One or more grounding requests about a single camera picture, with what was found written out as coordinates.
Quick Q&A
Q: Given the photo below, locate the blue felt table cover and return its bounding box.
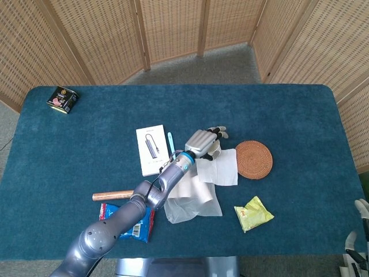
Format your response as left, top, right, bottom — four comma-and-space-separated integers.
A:
0, 84, 366, 262

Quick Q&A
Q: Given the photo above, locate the woven bamboo folding screen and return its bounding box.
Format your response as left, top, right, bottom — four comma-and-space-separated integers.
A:
0, 0, 369, 174

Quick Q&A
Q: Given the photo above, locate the round woven rattan coaster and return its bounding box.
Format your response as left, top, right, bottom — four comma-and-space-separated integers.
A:
235, 140, 273, 180

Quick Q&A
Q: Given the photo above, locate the black tin can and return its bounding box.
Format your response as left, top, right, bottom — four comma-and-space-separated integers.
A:
47, 85, 80, 115

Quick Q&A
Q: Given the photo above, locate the yellow-green snack packet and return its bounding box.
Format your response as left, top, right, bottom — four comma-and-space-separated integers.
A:
234, 196, 275, 233

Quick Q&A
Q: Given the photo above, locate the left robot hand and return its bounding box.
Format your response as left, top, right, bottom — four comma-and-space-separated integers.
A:
184, 126, 230, 162

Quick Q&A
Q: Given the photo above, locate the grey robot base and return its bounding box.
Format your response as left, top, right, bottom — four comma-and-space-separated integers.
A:
114, 256, 240, 277

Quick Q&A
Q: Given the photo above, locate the white paper roll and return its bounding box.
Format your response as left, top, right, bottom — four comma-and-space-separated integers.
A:
191, 175, 214, 203
174, 177, 193, 199

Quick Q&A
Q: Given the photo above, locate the translucent plastic bag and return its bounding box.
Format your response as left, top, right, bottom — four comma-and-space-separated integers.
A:
163, 173, 223, 225

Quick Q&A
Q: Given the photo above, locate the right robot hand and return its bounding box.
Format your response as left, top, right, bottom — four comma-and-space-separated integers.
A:
344, 198, 369, 266

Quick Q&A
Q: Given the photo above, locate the white product box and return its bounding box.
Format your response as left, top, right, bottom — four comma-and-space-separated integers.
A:
135, 124, 171, 177

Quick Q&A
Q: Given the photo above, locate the brown cylindrical roll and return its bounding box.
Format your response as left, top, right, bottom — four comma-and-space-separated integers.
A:
92, 189, 135, 202

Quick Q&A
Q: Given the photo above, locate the white tissue sheet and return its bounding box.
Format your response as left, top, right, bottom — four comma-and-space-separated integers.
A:
195, 148, 239, 187

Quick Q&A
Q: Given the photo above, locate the blue snack bag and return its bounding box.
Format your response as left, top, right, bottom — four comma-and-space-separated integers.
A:
99, 203, 156, 244

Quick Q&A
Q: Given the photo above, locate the light blue plastic stick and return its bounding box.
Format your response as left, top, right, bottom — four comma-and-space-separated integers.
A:
167, 132, 177, 160

